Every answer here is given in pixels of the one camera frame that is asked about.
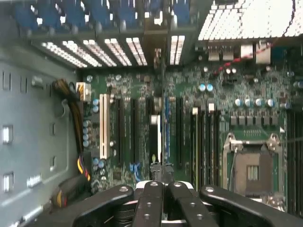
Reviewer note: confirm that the open black PC case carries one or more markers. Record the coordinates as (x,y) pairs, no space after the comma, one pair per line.
(225,23)

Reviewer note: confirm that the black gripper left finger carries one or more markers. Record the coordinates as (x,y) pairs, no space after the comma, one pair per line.
(149,205)

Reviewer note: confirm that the white expansion slot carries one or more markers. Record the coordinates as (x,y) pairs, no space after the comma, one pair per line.
(104,125)

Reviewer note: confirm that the green motherboard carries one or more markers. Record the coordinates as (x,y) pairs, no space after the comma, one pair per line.
(189,82)

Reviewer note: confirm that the CPU socket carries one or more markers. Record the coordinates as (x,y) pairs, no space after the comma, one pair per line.
(255,170)

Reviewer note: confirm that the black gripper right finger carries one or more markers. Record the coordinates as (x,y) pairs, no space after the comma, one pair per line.
(189,208)

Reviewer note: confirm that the thin metal locking lever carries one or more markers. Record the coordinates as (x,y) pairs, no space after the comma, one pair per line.
(260,142)

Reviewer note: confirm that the black expansion slot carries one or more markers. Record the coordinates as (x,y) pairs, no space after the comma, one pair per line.
(135,130)
(180,132)
(119,130)

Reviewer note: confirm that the blue expansion slot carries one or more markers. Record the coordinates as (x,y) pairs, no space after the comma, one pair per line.
(167,123)

